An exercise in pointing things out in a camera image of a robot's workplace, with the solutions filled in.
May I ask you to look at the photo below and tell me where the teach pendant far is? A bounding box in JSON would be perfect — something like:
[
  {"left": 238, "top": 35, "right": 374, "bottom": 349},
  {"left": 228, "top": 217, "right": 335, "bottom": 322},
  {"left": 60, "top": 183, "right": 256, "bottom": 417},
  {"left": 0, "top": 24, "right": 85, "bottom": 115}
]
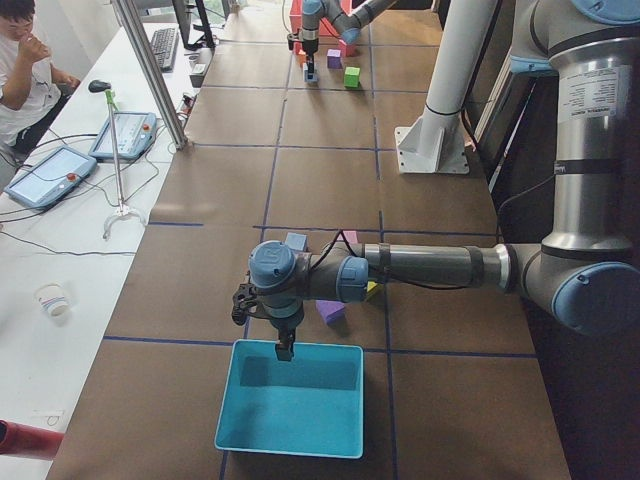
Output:
[{"left": 89, "top": 111, "right": 157, "bottom": 163}]

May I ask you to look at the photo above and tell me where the paper cup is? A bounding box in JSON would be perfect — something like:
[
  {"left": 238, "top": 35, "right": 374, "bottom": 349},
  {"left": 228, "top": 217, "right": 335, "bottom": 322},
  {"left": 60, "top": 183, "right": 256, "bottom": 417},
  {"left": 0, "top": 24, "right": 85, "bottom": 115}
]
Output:
[{"left": 34, "top": 283, "right": 69, "bottom": 317}]

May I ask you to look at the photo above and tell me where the teal plastic bin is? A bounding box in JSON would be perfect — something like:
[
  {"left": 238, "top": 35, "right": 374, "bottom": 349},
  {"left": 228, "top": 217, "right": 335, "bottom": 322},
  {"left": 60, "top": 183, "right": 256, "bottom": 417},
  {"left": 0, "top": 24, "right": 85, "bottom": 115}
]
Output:
[{"left": 214, "top": 339, "right": 364, "bottom": 459}]

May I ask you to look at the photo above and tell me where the green foam block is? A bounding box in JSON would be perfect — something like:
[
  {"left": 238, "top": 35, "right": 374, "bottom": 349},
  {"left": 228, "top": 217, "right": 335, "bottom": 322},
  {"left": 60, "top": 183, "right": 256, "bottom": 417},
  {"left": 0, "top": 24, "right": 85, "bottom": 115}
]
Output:
[{"left": 343, "top": 66, "right": 361, "bottom": 89}]

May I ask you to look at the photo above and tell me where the light blue block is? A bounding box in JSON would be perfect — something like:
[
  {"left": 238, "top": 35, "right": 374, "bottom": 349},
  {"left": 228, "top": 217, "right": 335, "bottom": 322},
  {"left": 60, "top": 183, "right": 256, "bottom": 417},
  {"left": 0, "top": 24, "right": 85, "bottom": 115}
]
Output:
[
  {"left": 285, "top": 232, "right": 308, "bottom": 252},
  {"left": 303, "top": 70, "right": 318, "bottom": 83}
]

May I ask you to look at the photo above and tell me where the dark red foam block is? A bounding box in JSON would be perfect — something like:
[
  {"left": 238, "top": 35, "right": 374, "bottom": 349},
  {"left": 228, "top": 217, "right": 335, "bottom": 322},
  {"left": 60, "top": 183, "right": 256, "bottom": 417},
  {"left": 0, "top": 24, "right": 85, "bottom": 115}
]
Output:
[{"left": 338, "top": 39, "right": 357, "bottom": 58}]

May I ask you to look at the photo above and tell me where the pink foam block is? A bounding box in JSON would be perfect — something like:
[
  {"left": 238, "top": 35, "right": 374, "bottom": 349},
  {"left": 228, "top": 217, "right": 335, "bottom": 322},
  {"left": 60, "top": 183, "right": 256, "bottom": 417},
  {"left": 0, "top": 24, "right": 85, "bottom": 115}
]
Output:
[{"left": 338, "top": 230, "right": 358, "bottom": 244}]

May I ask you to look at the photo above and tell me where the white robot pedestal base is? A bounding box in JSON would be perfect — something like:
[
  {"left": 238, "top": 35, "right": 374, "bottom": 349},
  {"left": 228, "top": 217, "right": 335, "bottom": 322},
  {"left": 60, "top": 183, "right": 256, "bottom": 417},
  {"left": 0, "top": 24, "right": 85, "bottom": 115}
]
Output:
[{"left": 395, "top": 0, "right": 498, "bottom": 174}]

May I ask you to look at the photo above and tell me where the purple foam block right side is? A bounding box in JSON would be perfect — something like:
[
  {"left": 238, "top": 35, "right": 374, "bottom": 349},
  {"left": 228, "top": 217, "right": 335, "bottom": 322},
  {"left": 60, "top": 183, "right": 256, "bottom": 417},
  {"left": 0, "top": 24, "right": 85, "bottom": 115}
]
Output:
[{"left": 326, "top": 49, "right": 343, "bottom": 70}]

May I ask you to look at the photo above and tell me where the red plastic bin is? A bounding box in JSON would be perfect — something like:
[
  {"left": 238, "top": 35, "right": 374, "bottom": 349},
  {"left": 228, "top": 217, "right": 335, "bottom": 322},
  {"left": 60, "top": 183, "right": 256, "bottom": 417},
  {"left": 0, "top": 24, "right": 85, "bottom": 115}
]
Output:
[{"left": 289, "top": 0, "right": 351, "bottom": 38}]

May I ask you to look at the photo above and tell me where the teach pendant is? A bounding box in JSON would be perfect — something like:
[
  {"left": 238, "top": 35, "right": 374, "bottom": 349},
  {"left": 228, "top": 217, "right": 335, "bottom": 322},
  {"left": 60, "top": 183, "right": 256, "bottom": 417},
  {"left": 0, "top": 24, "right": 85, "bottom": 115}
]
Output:
[
  {"left": 4, "top": 146, "right": 97, "bottom": 209},
  {"left": 89, "top": 111, "right": 157, "bottom": 163}
]

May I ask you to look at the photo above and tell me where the black keyboard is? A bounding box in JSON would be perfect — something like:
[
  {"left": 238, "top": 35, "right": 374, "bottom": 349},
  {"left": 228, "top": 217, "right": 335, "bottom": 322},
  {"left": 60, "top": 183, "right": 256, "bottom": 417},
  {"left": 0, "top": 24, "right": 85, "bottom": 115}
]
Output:
[{"left": 150, "top": 27, "right": 178, "bottom": 72}]

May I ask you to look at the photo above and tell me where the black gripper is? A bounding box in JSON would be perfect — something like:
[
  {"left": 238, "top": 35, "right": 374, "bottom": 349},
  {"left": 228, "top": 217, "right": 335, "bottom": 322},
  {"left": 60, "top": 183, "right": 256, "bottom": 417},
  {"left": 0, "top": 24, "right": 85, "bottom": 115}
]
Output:
[
  {"left": 270, "top": 310, "right": 303, "bottom": 361},
  {"left": 305, "top": 52, "right": 315, "bottom": 73}
]

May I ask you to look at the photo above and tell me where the red cylinder object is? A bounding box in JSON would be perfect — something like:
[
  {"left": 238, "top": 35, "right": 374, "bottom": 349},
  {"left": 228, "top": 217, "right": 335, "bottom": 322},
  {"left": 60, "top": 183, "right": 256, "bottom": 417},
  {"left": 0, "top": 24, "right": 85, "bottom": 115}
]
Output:
[{"left": 0, "top": 420, "right": 64, "bottom": 460}]

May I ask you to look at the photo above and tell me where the purple foam block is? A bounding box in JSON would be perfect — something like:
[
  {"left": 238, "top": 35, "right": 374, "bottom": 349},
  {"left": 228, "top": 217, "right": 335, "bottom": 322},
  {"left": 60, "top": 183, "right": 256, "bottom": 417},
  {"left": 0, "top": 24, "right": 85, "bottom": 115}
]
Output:
[
  {"left": 326, "top": 49, "right": 343, "bottom": 70},
  {"left": 315, "top": 300, "right": 345, "bottom": 325}
]

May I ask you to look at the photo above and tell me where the seated person white shirt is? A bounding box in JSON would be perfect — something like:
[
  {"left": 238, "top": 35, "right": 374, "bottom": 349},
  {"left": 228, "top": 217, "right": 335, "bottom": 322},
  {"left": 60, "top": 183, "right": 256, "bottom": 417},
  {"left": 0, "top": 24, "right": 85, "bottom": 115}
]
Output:
[{"left": 0, "top": 0, "right": 82, "bottom": 156}]

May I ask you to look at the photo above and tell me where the black computer mouse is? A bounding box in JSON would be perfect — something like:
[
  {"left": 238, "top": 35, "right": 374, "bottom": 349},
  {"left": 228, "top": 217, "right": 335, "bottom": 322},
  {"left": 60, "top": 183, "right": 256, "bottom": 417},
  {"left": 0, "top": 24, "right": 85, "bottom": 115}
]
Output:
[{"left": 88, "top": 80, "right": 111, "bottom": 93}]

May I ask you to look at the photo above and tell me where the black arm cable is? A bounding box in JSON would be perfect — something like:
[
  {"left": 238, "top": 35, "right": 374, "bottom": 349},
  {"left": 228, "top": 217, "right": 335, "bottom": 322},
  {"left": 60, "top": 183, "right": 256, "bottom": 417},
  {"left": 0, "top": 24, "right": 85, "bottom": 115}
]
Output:
[{"left": 309, "top": 229, "right": 481, "bottom": 291}]

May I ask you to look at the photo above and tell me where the teach pendant near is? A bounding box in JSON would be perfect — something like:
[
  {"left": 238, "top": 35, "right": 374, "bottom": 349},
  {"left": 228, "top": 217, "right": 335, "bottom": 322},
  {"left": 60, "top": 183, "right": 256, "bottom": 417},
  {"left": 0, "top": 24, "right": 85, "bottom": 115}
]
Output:
[{"left": 4, "top": 146, "right": 97, "bottom": 209}]

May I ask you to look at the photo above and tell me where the purple foam block left side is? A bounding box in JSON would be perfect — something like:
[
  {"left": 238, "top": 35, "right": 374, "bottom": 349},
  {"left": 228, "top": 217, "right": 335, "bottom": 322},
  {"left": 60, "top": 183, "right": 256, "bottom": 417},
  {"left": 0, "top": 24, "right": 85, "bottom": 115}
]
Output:
[{"left": 315, "top": 300, "right": 345, "bottom": 325}]

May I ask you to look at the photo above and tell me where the aluminium frame post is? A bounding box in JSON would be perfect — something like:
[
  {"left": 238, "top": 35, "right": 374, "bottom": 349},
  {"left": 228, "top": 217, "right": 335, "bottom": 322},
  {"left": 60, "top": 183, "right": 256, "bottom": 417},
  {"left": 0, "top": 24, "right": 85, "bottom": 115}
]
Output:
[{"left": 112, "top": 0, "right": 188, "bottom": 151}]

